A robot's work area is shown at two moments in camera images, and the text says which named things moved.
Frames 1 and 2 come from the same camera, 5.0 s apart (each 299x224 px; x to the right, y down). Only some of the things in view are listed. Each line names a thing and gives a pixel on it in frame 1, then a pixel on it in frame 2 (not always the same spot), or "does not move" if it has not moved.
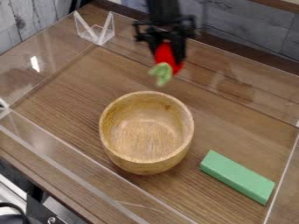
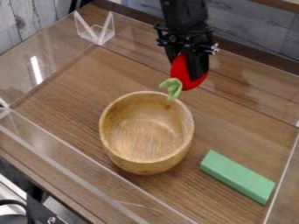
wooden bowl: (146, 128) does not move
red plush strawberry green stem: (162, 71) → (172, 84)
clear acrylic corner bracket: (96, 33) does not move
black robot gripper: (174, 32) → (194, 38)
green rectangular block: (238, 177) does not move
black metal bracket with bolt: (39, 213) does not move
